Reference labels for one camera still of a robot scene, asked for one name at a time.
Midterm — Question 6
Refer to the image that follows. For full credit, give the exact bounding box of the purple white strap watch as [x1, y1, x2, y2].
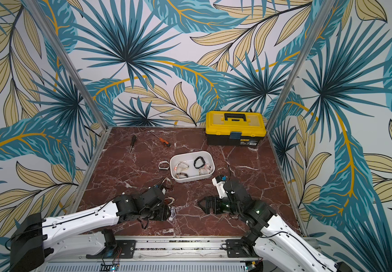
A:
[168, 207, 176, 222]

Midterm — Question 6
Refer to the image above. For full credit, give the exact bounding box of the white pink strap watch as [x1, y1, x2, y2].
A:
[199, 163, 214, 175]

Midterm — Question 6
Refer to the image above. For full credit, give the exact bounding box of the brown strap white dial watch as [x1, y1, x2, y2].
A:
[175, 172, 189, 179]

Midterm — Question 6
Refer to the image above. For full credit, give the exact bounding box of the black strap watch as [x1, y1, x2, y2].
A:
[193, 156, 206, 170]

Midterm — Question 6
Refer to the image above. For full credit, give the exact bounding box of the beige strap watch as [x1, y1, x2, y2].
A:
[174, 162, 189, 173]

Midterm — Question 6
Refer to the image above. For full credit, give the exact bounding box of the cream strap watch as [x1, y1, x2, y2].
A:
[164, 197, 175, 206]

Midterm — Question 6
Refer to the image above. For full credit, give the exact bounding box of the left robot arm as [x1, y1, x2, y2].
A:
[9, 185, 171, 272]

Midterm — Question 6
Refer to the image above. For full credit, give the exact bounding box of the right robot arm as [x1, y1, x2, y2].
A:
[198, 175, 351, 272]

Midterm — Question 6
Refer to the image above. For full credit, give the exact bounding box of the white plastic storage box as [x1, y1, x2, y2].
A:
[169, 151, 215, 183]

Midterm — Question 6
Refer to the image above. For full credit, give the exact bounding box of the yellow black toolbox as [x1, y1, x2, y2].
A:
[206, 111, 266, 147]

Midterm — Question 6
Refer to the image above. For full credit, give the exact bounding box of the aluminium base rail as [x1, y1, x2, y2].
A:
[29, 236, 329, 272]

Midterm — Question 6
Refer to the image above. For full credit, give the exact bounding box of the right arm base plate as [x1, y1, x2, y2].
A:
[222, 239, 258, 258]

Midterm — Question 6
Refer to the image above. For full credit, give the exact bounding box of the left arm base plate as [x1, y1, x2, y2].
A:
[86, 240, 137, 260]

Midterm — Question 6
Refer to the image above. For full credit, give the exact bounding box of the orange handled screwdriver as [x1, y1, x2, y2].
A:
[151, 132, 171, 147]

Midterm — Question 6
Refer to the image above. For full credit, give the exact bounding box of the black handled screwdriver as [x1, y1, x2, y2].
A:
[129, 135, 137, 154]

